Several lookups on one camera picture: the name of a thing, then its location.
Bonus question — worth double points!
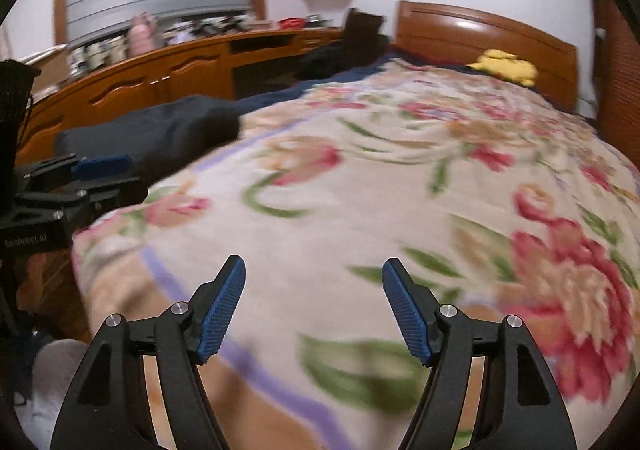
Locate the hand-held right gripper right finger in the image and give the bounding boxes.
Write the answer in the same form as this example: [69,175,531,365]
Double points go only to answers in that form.
[381,257,576,450]

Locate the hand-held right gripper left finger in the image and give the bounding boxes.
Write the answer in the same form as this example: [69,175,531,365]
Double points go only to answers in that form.
[50,254,247,450]

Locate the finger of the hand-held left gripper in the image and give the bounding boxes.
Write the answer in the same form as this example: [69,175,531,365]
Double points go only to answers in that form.
[20,177,148,221]
[15,154,132,181]

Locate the dark grey jacket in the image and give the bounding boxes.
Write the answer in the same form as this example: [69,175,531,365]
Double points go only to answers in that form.
[54,95,242,183]

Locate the black clothes pile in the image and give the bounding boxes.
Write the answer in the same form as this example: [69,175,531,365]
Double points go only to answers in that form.
[297,43,386,81]

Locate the black mesh object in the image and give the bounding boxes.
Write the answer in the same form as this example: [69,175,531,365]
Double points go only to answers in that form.
[0,59,42,208]

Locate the wooden desk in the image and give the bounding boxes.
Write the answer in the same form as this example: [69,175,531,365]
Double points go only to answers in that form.
[15,25,351,171]

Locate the floral blanket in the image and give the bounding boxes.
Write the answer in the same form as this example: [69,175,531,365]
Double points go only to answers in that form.
[70,58,640,450]

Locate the pink plush toy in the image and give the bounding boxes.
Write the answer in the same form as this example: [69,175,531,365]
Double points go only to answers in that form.
[129,13,157,54]

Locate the white patterned cloth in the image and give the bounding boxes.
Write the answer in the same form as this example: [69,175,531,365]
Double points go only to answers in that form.
[20,339,93,450]

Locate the yellow plush toy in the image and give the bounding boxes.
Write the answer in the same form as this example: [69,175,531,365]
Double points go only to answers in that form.
[467,49,540,86]

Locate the wooden bed headboard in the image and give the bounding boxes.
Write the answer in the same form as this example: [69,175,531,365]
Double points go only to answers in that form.
[395,0,580,112]

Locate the wooden louvred wardrobe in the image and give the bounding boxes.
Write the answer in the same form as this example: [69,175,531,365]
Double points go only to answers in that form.
[590,0,640,166]

